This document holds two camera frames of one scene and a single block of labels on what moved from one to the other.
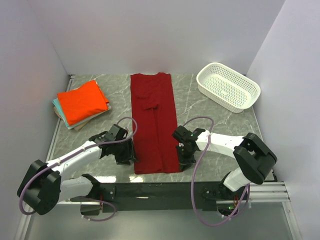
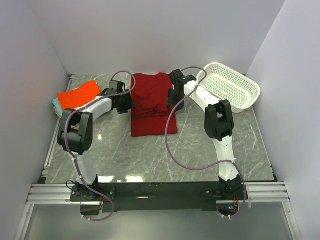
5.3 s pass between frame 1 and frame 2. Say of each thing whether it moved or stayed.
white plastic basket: stayed
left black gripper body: moved
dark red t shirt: moved
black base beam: stayed
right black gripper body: moved
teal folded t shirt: stayed
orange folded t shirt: stayed
